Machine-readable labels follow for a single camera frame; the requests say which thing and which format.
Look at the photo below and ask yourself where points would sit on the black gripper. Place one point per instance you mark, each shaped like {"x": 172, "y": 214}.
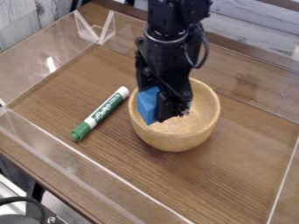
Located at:
{"x": 164, "y": 60}

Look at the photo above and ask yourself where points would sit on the blue block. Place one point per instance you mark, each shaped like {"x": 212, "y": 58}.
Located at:
{"x": 145, "y": 104}

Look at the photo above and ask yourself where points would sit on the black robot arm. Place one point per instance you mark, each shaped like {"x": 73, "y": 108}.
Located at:
{"x": 171, "y": 16}

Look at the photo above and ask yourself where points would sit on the brown wooden bowl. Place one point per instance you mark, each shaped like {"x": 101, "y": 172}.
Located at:
{"x": 180, "y": 133}

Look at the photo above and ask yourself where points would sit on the green white marker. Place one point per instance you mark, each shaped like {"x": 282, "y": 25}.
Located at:
{"x": 99, "y": 114}

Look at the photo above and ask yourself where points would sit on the clear acrylic tray walls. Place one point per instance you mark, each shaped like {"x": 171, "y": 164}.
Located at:
{"x": 237, "y": 179}

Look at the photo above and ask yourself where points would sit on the clear acrylic corner bracket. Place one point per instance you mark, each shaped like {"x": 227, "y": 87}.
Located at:
{"x": 93, "y": 33}

